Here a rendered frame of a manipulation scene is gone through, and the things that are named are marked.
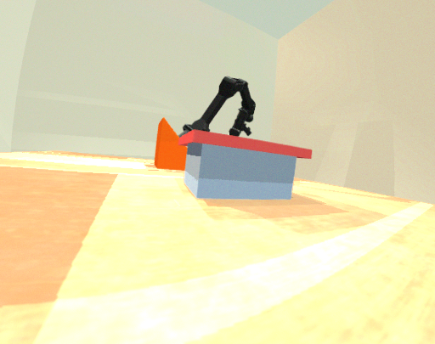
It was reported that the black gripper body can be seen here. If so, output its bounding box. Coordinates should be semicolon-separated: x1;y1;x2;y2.
229;118;245;136

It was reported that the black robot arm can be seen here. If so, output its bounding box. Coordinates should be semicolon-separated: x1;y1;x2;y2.
178;76;256;137

